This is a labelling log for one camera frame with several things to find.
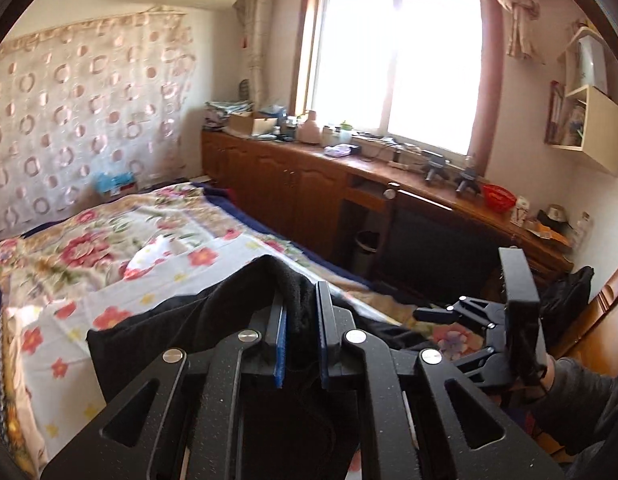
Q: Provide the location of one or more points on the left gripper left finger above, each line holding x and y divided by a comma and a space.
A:
180, 418

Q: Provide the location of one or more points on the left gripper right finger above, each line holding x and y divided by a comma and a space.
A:
420, 416

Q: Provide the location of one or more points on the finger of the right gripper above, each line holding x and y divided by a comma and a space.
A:
477, 362
443, 316

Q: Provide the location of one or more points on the black printed t-shirt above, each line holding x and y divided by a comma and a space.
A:
302, 360

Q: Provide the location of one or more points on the black bag on floor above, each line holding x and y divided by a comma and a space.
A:
562, 303

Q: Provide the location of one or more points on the grey waste bin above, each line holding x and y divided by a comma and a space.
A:
366, 244

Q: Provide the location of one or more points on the long wooden cabinet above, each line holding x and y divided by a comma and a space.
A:
318, 202

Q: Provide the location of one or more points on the red bowl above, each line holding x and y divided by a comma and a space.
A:
498, 199

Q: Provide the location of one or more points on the white star-flower towel blanket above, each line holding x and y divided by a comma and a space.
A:
95, 344

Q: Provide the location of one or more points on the patterned gold-navy folded cloth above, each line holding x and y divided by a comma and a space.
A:
19, 339

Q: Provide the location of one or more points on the pink jug on cabinet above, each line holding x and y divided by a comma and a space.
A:
309, 132

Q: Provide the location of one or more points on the floral bed blanket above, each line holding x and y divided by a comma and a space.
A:
90, 251

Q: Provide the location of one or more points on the blue tissue pack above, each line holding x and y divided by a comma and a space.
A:
107, 185

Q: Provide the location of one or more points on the cardboard box on cabinet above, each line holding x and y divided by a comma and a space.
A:
250, 124

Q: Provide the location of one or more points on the stack of papers on cabinet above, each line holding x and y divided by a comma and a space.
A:
217, 113

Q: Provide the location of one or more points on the tied pink window curtain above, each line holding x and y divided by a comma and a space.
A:
520, 39

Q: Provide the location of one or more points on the circle-patterned sheer curtain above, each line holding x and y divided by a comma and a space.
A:
94, 98

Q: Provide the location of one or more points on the wall shelf unit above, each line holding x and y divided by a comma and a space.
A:
582, 117

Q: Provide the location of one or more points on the window with wooden frame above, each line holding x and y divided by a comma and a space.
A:
425, 71

